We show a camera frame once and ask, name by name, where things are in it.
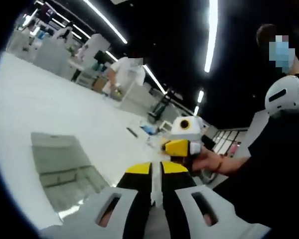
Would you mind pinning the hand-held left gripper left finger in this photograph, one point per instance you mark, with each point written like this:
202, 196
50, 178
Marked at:
129, 199

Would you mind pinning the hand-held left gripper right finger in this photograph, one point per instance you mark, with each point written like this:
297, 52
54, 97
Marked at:
179, 199

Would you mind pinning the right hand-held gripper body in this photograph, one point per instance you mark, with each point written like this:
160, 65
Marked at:
192, 129

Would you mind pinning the clear grey guide fixture box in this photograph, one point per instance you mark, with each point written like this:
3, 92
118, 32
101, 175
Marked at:
57, 154

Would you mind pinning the person's right hand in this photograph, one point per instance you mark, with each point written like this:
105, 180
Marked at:
205, 163

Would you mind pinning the blue packet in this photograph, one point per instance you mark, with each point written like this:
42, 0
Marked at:
149, 130

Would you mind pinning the clear storage container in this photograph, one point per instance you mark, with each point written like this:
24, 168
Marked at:
208, 178

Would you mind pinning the green black machine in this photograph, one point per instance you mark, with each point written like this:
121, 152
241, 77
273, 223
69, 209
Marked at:
158, 109

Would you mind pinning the black pen on table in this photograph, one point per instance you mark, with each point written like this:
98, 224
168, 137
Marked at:
132, 132

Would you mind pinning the white partition screen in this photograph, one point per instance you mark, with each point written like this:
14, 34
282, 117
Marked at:
137, 99

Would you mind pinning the straight ceiling light strip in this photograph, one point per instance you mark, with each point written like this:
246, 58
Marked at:
211, 37

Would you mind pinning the white worn chest device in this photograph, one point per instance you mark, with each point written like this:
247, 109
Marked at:
281, 99

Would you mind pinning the operator in black clothing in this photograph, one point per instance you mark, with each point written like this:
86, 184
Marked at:
276, 174

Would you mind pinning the person's head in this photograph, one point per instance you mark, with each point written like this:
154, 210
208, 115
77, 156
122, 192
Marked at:
266, 33

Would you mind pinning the long curved ceiling light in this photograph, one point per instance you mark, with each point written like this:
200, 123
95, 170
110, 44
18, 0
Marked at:
105, 21

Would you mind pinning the grey partition screen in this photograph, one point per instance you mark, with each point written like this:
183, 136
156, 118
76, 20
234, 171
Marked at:
52, 59

